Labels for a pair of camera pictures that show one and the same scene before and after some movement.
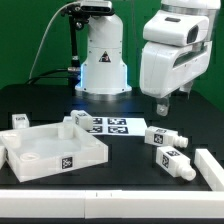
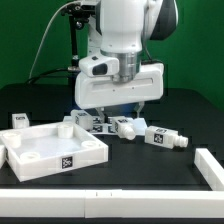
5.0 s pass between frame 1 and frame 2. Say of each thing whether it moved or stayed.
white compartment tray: stayed
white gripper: moved
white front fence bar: stayed
